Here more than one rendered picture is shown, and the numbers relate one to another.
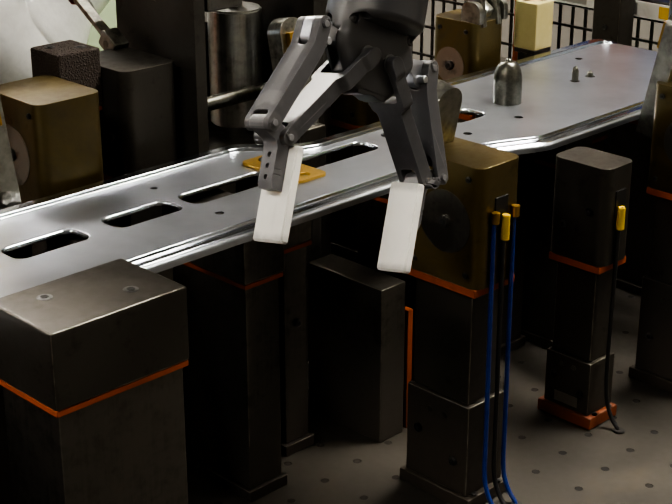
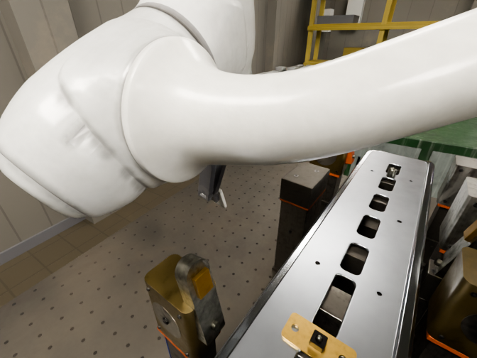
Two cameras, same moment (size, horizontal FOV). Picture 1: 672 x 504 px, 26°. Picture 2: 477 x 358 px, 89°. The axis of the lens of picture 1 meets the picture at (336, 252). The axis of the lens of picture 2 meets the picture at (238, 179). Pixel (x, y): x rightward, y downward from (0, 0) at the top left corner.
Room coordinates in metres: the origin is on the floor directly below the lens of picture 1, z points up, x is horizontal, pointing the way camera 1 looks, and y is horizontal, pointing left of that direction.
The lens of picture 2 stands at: (1.47, -0.07, 1.33)
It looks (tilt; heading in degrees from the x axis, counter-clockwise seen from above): 30 degrees down; 172
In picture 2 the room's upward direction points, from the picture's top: straight up
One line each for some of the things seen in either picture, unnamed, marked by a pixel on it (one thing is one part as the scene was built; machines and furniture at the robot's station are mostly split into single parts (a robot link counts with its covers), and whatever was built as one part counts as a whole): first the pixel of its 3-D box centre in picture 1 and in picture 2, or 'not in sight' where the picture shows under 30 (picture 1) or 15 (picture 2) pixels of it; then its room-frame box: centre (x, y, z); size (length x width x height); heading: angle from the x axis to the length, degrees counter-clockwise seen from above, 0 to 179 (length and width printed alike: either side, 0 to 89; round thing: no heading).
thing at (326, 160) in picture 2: not in sight; (320, 182); (0.77, 0.33, 0.88); 0.14 x 0.09 x 0.36; 45
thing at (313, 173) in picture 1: (283, 163); (318, 341); (1.33, 0.05, 1.01); 0.08 x 0.04 x 0.01; 45
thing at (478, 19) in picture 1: (472, 12); not in sight; (1.74, -0.17, 1.06); 0.03 x 0.01 x 0.03; 45
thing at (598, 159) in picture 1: (596, 295); not in sight; (1.39, -0.27, 0.84); 0.10 x 0.05 x 0.29; 45
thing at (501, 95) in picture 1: (507, 86); not in sight; (1.57, -0.19, 1.02); 0.03 x 0.03 x 0.07
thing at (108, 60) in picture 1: (125, 231); not in sight; (1.46, 0.23, 0.89); 0.12 x 0.07 x 0.38; 45
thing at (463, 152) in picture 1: (469, 332); (186, 342); (1.24, -0.13, 0.87); 0.12 x 0.07 x 0.35; 45
